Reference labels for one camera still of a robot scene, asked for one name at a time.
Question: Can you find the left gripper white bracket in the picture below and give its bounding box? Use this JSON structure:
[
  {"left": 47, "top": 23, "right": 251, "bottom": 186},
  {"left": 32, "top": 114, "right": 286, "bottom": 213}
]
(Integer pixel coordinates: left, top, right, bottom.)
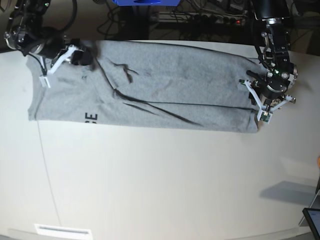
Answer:
[{"left": 239, "top": 80, "right": 296, "bottom": 124}]

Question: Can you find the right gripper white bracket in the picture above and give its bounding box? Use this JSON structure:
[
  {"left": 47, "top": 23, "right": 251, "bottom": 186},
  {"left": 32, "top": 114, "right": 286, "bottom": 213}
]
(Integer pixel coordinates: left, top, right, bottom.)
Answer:
[{"left": 39, "top": 44, "right": 94, "bottom": 88}]

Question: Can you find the grey T-shirt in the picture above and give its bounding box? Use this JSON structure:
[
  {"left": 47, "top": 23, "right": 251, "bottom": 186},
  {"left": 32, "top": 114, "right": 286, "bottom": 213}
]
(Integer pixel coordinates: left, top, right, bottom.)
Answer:
[{"left": 26, "top": 41, "right": 263, "bottom": 133}]

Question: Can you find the power strip with red light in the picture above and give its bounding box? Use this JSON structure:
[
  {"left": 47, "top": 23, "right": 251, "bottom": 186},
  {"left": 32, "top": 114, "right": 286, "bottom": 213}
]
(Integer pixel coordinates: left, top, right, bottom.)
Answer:
[{"left": 199, "top": 13, "right": 248, "bottom": 26}]

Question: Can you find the tablet with black frame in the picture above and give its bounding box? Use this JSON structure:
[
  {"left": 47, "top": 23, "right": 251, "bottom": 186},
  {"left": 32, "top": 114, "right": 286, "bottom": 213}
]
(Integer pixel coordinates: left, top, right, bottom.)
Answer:
[{"left": 302, "top": 208, "right": 320, "bottom": 240}]

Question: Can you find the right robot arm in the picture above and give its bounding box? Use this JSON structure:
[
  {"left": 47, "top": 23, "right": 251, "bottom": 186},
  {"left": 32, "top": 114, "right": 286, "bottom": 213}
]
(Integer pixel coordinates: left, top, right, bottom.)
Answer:
[{"left": 3, "top": 0, "right": 94, "bottom": 88}]

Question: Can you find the white label strip on table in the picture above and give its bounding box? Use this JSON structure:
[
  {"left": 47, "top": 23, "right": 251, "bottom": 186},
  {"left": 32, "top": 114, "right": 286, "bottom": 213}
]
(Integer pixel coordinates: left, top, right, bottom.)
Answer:
[{"left": 34, "top": 223, "right": 93, "bottom": 240}]

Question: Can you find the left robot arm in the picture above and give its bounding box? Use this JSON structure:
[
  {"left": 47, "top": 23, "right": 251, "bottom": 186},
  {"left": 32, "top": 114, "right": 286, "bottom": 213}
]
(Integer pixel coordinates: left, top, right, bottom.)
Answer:
[{"left": 240, "top": 0, "right": 298, "bottom": 123}]

